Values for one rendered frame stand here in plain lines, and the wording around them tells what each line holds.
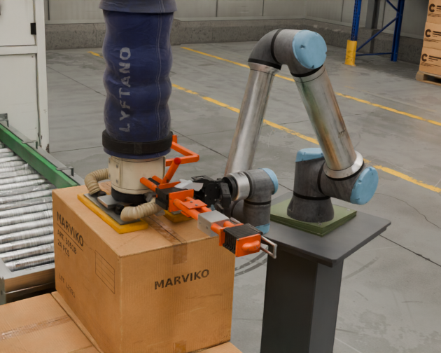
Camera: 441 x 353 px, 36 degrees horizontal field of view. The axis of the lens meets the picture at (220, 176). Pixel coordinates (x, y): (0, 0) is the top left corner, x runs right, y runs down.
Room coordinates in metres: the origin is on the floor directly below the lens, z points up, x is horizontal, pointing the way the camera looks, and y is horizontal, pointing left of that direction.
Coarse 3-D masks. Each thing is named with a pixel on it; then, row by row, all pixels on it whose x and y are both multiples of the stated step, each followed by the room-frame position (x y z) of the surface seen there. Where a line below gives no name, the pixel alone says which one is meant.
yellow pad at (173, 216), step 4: (168, 212) 2.03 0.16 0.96; (172, 212) 2.02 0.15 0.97; (176, 212) 2.02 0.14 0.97; (164, 216) 2.03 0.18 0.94; (168, 216) 2.01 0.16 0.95; (172, 216) 2.00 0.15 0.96; (176, 216) 2.00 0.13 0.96; (180, 216) 2.00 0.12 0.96; (184, 216) 2.01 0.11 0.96; (172, 220) 1.99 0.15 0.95; (176, 220) 1.99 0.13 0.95; (180, 220) 2.00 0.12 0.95; (184, 220) 2.01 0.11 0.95
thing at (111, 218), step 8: (88, 192) 2.18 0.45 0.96; (104, 192) 2.11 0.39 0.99; (80, 200) 2.13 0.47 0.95; (88, 200) 2.10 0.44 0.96; (96, 200) 2.09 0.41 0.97; (96, 208) 2.03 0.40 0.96; (104, 208) 2.03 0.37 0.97; (112, 208) 2.03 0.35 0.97; (120, 208) 1.98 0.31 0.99; (104, 216) 1.97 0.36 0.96; (112, 216) 1.96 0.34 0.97; (112, 224) 1.92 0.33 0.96; (120, 224) 1.91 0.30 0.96; (128, 224) 1.92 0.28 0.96; (136, 224) 1.92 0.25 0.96; (144, 224) 1.93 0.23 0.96; (120, 232) 1.88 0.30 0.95; (128, 232) 1.90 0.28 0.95
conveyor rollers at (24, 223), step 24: (0, 144) 4.01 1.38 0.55; (0, 168) 3.56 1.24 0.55; (24, 168) 3.62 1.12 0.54; (0, 192) 3.20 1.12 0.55; (24, 192) 3.25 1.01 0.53; (48, 192) 3.24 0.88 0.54; (0, 216) 2.91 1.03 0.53; (24, 216) 2.90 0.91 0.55; (48, 216) 2.95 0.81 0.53; (0, 240) 2.65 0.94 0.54; (24, 240) 2.63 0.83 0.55; (48, 240) 2.68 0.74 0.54; (24, 264) 2.44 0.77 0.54; (48, 264) 2.42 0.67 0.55
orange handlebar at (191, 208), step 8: (176, 144) 2.40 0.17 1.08; (184, 152) 2.33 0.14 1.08; (192, 152) 2.31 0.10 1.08; (168, 160) 2.21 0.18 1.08; (184, 160) 2.24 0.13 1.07; (192, 160) 2.26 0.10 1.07; (144, 184) 1.99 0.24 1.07; (152, 184) 1.96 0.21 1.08; (176, 200) 1.83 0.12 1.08; (184, 200) 1.86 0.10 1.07; (192, 200) 1.83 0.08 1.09; (184, 208) 1.79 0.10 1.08; (192, 208) 1.77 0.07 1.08; (200, 208) 1.79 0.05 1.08; (192, 216) 1.75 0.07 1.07; (216, 224) 1.67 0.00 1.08; (224, 224) 1.69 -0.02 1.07; (232, 224) 1.68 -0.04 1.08; (216, 232) 1.65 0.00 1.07; (256, 240) 1.58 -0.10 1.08; (248, 248) 1.55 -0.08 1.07; (256, 248) 1.56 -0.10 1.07
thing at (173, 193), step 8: (160, 184) 1.91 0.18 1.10; (168, 184) 1.92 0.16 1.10; (176, 184) 1.94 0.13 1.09; (160, 192) 1.87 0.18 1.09; (168, 192) 1.88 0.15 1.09; (176, 192) 1.85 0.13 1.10; (184, 192) 1.86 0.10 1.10; (192, 192) 1.88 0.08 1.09; (160, 200) 1.87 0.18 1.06; (168, 200) 1.84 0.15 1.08; (176, 208) 1.85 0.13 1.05
